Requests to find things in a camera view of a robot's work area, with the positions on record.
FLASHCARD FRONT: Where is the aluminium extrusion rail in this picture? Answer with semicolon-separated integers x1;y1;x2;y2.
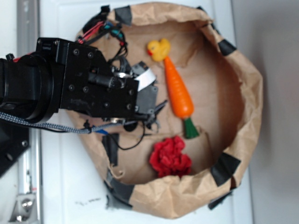
9;0;43;224

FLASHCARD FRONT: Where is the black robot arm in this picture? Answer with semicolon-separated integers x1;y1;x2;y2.
0;38;158;123

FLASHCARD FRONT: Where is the crumpled red paper ball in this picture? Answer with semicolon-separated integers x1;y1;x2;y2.
149;136;192;178

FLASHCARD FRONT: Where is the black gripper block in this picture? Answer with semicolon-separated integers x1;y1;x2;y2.
35;38;158;123

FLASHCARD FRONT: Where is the brown paper bag tray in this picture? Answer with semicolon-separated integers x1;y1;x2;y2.
81;2;263;219

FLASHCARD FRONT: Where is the orange plastic toy carrot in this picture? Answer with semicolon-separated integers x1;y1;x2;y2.
164;56;199;139

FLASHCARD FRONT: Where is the braided grey blue cable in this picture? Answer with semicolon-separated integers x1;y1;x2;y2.
0;111;138;135

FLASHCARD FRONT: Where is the yellow rubber duck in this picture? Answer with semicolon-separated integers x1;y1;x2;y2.
147;38;171;62

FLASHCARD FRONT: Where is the red and black wire bundle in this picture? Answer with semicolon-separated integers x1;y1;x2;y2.
76;6;129;59

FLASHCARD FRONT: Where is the black octagonal mount plate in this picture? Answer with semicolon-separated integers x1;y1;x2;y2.
0;121;29;177

